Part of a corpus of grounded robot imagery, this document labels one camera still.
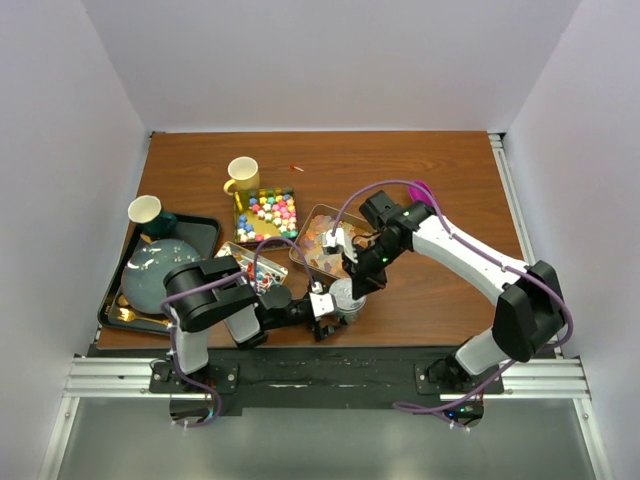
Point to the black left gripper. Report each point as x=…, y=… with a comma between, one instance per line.
x=321, y=332

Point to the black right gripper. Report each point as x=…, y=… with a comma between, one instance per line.
x=364, y=279

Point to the silver jar lid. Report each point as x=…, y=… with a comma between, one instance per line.
x=341, y=287

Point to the clear glass jar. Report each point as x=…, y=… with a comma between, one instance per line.
x=348, y=309

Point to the purple plastic scoop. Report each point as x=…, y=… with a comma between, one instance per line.
x=419, y=191

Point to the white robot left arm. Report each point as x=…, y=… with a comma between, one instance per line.
x=202, y=294

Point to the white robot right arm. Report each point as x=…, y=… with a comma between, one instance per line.
x=529, y=307

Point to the silver popsicle candy tin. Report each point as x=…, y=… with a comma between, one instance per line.
x=309, y=240

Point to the gold lollipop tin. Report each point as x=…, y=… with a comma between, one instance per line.
x=263, y=275

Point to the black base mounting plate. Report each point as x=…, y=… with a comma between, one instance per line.
x=300, y=377

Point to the star candy tin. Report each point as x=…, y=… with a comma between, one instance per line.
x=264, y=213

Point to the yellow mug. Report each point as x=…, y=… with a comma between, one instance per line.
x=243, y=175

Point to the grey blue plate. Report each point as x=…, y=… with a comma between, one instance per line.
x=143, y=274

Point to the dark green cup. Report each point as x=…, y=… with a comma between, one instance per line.
x=160, y=226

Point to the gold fork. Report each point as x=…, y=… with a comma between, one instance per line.
x=128, y=316

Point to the white paper cup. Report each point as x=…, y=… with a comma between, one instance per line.
x=144, y=210

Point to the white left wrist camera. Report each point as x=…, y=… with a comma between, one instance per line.
x=322, y=304

